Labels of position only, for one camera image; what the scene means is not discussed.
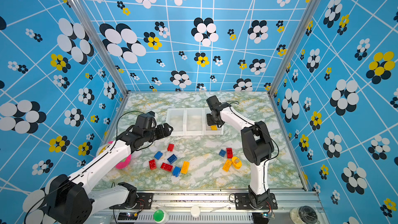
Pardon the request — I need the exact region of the yellow long lego brick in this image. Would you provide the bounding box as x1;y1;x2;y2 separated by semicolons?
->
181;161;190;174

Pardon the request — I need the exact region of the white round knob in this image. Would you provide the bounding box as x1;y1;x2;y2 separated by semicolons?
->
190;205;201;218

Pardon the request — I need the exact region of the yellow round lego piece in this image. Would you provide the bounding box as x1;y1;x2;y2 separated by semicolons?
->
231;157;242;170

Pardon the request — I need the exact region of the red long lego brick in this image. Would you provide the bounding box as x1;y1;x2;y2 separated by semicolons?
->
161;163;173;172

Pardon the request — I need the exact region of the middle translucent white bin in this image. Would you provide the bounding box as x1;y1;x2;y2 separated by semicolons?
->
184;108;205;136

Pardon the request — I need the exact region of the small red square lego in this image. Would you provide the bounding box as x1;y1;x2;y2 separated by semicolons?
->
167;144;175;152

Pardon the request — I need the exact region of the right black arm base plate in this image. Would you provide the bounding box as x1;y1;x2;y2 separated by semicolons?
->
233;193;278;211

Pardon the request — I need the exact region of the clear tape roll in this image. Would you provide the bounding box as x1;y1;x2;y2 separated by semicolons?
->
289;206;318;224

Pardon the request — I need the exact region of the left translucent white bin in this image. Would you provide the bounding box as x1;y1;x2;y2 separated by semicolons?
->
166;108;186;136

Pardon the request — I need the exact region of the blue studded lego brick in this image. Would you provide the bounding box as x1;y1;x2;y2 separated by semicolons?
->
167;154;177;164

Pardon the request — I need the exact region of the pink white plush toy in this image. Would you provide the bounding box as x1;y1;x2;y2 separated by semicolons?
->
95;141;132;170

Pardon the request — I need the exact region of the small blue lego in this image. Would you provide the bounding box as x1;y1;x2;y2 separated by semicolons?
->
219;149;227;157
154;151;163;160

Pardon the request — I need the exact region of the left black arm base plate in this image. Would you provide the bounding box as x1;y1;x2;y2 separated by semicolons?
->
110;192;154;210

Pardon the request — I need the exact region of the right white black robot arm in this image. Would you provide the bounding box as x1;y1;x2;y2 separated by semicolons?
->
206;95;279;209

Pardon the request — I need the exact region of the yellow curved lego brick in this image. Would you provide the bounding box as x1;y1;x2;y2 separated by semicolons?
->
210;125;218;131

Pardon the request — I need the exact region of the orange long lego brick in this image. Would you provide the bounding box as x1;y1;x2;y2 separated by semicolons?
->
222;159;232;172

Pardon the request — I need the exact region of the blue lego brick bottom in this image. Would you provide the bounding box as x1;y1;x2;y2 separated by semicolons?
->
172;166;181;177

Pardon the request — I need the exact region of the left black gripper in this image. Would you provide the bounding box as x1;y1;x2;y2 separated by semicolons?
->
143;122;174;143

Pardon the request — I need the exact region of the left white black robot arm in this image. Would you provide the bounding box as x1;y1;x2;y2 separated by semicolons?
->
23;112;173;224

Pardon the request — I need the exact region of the green push button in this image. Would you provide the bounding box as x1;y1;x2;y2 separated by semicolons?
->
153;209;169;224

